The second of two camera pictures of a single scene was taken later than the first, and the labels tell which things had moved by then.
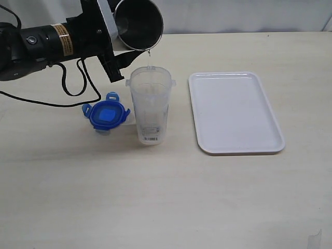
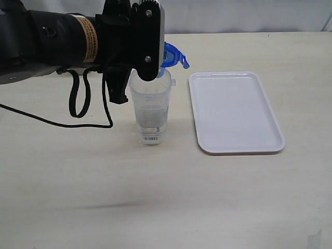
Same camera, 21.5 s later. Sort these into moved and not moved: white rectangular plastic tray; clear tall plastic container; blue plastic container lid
Moved: blue plastic container lid
Not moved: clear tall plastic container; white rectangular plastic tray
